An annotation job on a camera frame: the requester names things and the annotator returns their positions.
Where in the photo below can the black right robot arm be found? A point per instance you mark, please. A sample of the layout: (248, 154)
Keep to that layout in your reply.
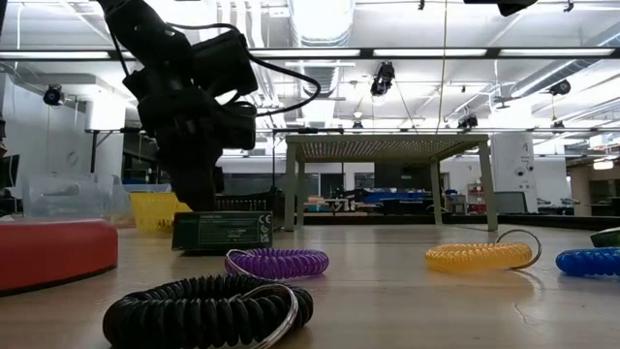
(516, 7)

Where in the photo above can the small narrow Crayola crayon box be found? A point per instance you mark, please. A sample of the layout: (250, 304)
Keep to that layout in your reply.
(608, 238)

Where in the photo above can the black ceiling spotlight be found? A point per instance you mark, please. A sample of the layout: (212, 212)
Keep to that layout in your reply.
(467, 121)
(382, 80)
(53, 95)
(560, 87)

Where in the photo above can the red desk lamp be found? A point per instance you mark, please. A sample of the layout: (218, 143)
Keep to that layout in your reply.
(53, 252)

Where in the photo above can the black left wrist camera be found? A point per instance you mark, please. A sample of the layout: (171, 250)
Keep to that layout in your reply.
(225, 63)

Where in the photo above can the green perforated metal shelf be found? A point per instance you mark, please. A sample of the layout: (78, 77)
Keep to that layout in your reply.
(387, 145)

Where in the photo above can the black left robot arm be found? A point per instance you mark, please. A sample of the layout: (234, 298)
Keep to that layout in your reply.
(145, 34)

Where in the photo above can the white square column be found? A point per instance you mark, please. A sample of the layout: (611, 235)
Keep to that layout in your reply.
(513, 165)

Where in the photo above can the purple spiral wrist coil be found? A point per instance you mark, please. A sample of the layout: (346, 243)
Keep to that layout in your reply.
(276, 264)

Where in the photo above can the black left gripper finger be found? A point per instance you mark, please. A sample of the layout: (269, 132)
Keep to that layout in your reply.
(194, 169)

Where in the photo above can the orange spiral wrist coil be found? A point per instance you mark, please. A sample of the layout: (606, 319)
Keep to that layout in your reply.
(479, 257)

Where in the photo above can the black table frame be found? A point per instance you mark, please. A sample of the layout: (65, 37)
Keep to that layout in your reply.
(492, 52)

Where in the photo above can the black plastic basket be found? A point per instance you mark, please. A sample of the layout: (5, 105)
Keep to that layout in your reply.
(247, 203)

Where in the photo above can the black spiral wrist coil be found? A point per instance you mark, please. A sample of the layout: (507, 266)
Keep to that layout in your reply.
(194, 310)

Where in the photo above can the yellow plastic basket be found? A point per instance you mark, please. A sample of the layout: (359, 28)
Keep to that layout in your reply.
(150, 213)

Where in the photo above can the blue spiral wrist coil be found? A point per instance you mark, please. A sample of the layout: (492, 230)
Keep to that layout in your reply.
(588, 262)

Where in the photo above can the large Crayola crayon box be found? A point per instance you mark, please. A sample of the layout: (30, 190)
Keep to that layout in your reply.
(223, 232)

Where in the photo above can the dark monitor screen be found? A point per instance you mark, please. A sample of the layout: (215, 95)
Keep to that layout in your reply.
(9, 172)

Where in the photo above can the silver ventilation duct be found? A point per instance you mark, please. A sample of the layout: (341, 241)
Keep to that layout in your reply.
(322, 29)

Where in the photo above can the blue background table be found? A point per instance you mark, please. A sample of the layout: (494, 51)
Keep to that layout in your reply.
(397, 196)

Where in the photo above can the clear plastic bin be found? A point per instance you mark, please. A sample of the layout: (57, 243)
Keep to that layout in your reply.
(63, 203)

